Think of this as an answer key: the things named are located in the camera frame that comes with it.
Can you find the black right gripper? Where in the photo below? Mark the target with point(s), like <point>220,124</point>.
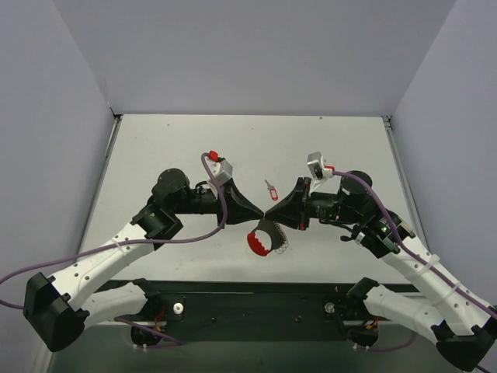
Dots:
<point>305,203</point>

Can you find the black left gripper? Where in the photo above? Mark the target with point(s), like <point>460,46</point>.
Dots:
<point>228,203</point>

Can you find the red plastic key tag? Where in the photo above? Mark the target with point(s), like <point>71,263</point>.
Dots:
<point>273,194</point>

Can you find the silver key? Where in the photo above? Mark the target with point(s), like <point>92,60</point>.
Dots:
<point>268,184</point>

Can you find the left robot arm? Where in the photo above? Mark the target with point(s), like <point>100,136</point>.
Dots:
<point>60,307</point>

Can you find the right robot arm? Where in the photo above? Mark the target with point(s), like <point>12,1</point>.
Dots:
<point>461,325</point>

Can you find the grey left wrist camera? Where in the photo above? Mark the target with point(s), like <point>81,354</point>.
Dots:
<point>222,169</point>

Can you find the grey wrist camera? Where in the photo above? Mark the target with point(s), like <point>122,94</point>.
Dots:
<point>318,168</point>
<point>222,169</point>

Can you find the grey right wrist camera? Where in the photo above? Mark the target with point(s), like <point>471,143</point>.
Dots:
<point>318,168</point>

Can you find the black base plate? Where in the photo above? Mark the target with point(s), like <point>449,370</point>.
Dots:
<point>193,311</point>

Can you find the aluminium frame rail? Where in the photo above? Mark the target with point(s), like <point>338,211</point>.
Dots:
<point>410,201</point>

